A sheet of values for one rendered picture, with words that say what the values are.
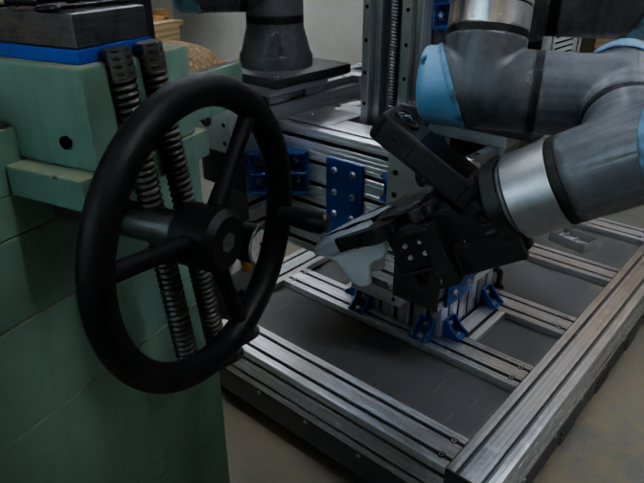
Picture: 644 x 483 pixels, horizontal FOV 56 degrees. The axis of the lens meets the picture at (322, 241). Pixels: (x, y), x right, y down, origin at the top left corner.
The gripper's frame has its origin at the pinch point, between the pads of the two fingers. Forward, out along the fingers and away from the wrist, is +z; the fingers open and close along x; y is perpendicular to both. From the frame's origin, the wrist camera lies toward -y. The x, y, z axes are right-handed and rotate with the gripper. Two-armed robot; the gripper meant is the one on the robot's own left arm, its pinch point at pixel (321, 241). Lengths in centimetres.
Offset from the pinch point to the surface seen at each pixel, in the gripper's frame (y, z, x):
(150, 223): -9.9, 7.3, -12.5
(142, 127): -16.5, -3.5, -18.2
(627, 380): 87, 5, 100
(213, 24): -102, 224, 313
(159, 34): -33.3, 26.0, 23.4
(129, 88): -20.9, 2.5, -11.2
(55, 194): -16.0, 11.1, -17.0
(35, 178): -18.0, 12.3, -17.0
